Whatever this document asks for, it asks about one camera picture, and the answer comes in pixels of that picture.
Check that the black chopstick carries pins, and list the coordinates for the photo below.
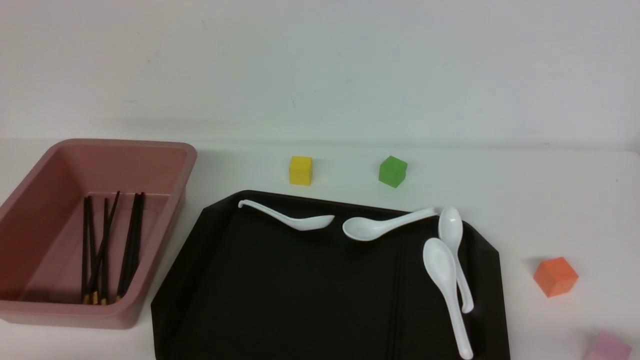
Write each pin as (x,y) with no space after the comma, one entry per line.
(123,274)
(134,252)
(91,240)
(397,301)
(85,253)
(98,265)
(104,294)

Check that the yellow cube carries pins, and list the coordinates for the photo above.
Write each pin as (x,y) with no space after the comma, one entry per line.
(301,170)

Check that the white spoon far left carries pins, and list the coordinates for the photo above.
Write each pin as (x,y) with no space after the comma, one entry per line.
(299,224)

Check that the white spoon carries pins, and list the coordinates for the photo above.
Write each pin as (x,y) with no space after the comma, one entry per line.
(440,265)
(299,224)
(450,231)
(365,229)

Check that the white spoon centre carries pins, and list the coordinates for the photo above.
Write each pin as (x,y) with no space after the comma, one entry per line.
(365,229)

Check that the green cube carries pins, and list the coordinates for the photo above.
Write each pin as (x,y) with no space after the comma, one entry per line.
(392,171)

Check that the black plastic tray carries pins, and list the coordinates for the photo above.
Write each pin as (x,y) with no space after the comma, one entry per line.
(247,287)

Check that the white spoon upper right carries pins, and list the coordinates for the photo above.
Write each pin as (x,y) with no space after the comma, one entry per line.
(450,231)

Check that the white spoon lower right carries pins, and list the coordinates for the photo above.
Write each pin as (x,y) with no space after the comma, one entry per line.
(440,265)

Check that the pink plastic bin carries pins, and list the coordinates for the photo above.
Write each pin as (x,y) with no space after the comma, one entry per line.
(41,228)

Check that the orange cube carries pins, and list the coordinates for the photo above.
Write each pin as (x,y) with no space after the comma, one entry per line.
(555,276)

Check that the pink cube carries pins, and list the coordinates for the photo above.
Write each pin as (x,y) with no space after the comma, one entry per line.
(607,347)

